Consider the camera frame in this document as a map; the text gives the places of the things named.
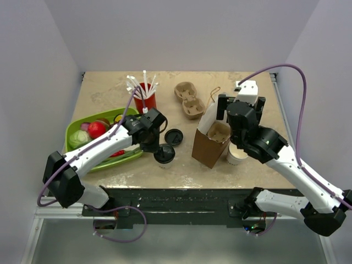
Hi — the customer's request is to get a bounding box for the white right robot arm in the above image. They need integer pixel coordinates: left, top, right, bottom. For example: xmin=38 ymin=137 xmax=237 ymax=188
xmin=216 ymin=94 xmax=351 ymax=237

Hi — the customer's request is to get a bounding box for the green plastic tray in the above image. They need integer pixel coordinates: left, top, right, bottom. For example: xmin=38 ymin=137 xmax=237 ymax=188
xmin=65 ymin=107 xmax=142 ymax=172

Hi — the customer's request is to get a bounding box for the cardboard cup carrier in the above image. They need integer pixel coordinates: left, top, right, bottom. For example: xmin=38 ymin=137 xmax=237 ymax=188
xmin=174 ymin=81 xmax=205 ymax=120
xmin=207 ymin=122 xmax=230 ymax=143

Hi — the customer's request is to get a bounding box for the white paper cup stack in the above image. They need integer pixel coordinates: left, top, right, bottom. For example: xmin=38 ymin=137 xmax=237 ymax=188
xmin=226 ymin=143 xmax=248 ymax=165

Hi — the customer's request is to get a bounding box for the red cup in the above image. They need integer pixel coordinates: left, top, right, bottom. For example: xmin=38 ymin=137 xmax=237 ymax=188
xmin=134 ymin=91 xmax=157 ymax=114

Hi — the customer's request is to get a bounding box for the brown paper bag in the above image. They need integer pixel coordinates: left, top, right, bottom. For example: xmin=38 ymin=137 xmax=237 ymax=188
xmin=191 ymin=87 xmax=230 ymax=169

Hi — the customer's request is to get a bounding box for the red toy chili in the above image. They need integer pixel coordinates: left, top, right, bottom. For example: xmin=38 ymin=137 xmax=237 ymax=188
xmin=111 ymin=150 xmax=125 ymax=158

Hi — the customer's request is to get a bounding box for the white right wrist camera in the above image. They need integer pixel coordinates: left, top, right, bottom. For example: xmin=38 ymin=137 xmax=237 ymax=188
xmin=234 ymin=80 xmax=258 ymax=106

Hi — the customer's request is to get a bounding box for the green toy cabbage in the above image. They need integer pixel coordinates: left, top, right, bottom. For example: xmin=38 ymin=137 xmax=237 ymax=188
xmin=68 ymin=130 xmax=91 ymax=149

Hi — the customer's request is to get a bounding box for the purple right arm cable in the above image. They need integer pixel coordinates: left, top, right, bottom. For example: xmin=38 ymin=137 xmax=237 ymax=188
xmin=238 ymin=63 xmax=352 ymax=237

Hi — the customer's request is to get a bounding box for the black coffee lid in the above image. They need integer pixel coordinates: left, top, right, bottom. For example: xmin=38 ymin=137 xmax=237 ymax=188
xmin=164 ymin=129 xmax=184 ymax=146
xmin=153 ymin=144 xmax=175 ymax=164

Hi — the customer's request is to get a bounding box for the red toy apple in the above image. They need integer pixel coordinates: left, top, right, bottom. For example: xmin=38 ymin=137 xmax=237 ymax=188
xmin=87 ymin=122 xmax=106 ymax=139

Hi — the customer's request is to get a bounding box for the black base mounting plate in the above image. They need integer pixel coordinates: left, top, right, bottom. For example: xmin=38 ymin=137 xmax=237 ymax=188
xmin=48 ymin=188 xmax=306 ymax=229

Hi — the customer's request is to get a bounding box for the black coffee lid on table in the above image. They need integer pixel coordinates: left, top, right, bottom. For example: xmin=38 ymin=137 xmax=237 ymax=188
xmin=164 ymin=129 xmax=184 ymax=146

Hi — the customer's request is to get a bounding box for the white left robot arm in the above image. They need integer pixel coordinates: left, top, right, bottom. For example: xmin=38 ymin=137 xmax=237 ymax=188
xmin=43 ymin=108 xmax=168 ymax=216

